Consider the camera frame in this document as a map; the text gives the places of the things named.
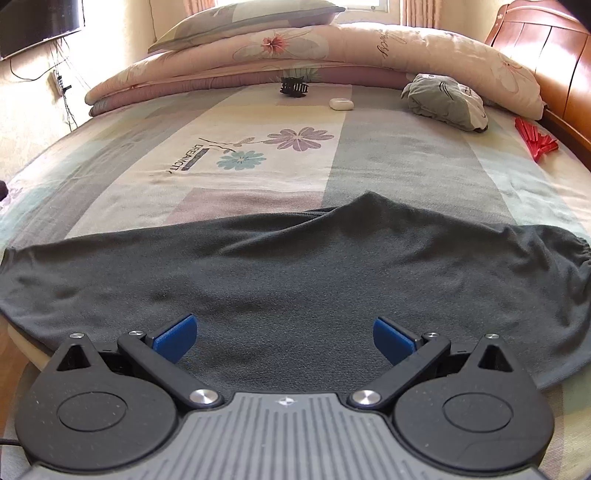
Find bed with checked sheet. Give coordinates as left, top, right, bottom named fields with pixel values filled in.
left=0, top=78, right=591, bottom=480

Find black hair claw clip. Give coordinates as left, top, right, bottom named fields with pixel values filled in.
left=278, top=78, right=310, bottom=99

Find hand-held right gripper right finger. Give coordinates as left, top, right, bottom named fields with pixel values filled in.
left=348, top=316, right=527, bottom=410

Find folded floral quilt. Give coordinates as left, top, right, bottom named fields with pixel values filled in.
left=85, top=23, right=546, bottom=121

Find dark grey pants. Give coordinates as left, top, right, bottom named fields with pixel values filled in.
left=0, top=191, right=591, bottom=391

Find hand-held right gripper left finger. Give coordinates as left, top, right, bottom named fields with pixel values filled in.
left=55, top=314, right=224, bottom=412

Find pink checked curtain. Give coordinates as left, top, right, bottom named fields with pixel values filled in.
left=182, top=0, right=218, bottom=17
left=399, top=0, right=437, bottom=26

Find wall power strip with cables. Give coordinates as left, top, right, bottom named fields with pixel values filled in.
left=9, top=39, right=93, bottom=130

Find floral grey pillow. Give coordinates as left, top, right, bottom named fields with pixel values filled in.
left=148, top=0, right=346, bottom=54

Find bright window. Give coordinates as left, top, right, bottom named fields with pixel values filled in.
left=215, top=0, right=391, bottom=12

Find wooden headboard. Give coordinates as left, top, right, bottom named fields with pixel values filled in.
left=485, top=0, right=591, bottom=171

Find red folding fan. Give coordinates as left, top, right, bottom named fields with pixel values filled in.
left=515, top=117, right=559, bottom=162

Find grey cat-print cushion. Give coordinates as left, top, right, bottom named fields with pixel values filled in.
left=401, top=73, right=489, bottom=134

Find black wall television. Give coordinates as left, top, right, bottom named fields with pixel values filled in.
left=0, top=0, right=86, bottom=61

